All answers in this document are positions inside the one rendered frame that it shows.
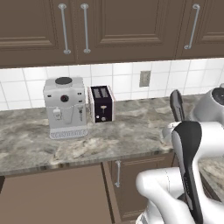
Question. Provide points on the brown lower cabinet panel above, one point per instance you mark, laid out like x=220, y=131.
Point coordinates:
x=55, y=198

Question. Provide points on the wide brown wall cupboard door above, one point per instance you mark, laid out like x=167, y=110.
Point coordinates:
x=128, y=26

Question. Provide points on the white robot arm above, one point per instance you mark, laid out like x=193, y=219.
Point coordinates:
x=163, y=189

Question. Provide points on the black and white toaster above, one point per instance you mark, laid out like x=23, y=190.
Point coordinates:
x=102, y=105

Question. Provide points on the grey wall outlet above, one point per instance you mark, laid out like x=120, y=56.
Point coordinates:
x=144, y=78

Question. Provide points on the brown lower cupboard door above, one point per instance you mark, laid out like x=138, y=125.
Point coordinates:
x=137, y=186

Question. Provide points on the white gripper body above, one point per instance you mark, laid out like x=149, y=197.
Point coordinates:
x=168, y=132

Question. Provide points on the white coffee machine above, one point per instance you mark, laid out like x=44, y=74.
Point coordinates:
x=66, y=110

